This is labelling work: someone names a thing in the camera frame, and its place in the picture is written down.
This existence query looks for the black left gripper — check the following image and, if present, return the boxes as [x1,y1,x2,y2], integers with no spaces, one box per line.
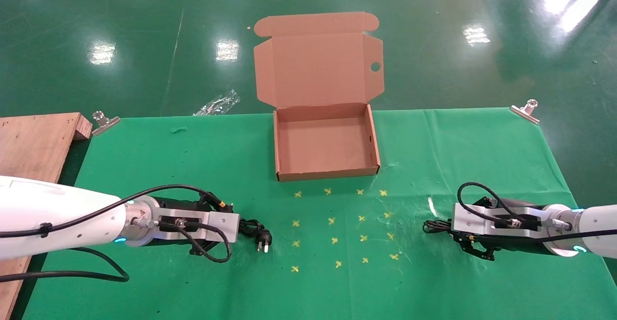
[153,196,218,257]

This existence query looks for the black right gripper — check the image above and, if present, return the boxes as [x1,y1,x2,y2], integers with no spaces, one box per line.
[456,236,555,262]

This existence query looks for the black power cable with plug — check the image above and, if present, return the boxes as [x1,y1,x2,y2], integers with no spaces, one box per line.
[238,218,273,254]

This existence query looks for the open brown cardboard box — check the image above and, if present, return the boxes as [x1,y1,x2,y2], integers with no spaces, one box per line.
[253,12,385,182]

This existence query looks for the green table cloth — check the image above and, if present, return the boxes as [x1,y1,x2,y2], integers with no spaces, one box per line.
[22,108,617,320]

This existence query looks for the silver binder clip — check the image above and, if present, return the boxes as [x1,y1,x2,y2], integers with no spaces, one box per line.
[92,111,120,136]
[510,99,540,124]

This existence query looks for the clear plastic wrapper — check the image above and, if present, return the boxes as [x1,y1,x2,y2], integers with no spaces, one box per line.
[194,89,240,117]

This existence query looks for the brown wooden board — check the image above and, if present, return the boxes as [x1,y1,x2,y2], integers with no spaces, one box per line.
[0,113,93,320]

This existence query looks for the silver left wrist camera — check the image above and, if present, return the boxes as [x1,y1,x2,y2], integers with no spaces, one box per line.
[157,209,241,244]

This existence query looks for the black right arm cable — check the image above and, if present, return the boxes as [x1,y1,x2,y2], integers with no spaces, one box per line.
[456,182,617,243]

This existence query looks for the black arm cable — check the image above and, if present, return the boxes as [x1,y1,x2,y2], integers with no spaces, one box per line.
[456,182,617,243]
[0,184,235,283]

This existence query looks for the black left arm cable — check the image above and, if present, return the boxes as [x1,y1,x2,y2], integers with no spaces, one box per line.
[0,184,235,283]

